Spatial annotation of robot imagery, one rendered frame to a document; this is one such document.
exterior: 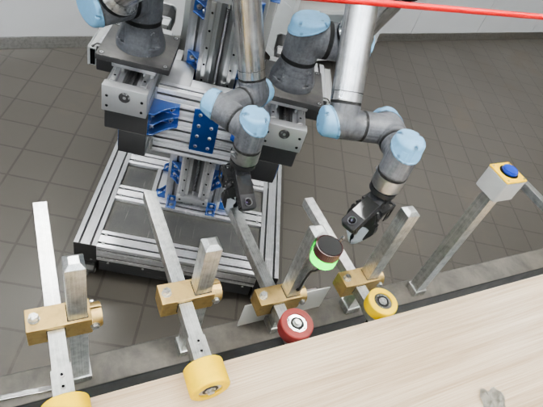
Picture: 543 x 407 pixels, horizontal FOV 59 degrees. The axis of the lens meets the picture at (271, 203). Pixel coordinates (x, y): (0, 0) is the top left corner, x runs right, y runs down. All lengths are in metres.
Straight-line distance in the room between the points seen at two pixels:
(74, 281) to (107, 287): 1.31
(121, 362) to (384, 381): 0.62
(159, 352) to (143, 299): 0.92
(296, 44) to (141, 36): 0.47
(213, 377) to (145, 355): 0.35
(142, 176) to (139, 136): 0.74
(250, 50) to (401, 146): 0.46
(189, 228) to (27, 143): 1.10
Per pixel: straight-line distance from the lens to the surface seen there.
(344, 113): 1.15
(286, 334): 1.12
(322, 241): 1.03
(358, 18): 1.17
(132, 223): 2.16
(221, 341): 1.31
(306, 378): 1.09
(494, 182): 1.31
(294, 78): 1.57
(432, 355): 1.26
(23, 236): 2.41
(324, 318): 1.43
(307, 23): 1.51
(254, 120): 1.17
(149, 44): 1.58
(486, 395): 1.27
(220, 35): 1.66
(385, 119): 1.20
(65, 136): 2.90
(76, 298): 0.95
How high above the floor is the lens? 1.84
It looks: 43 degrees down
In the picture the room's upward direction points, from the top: 20 degrees clockwise
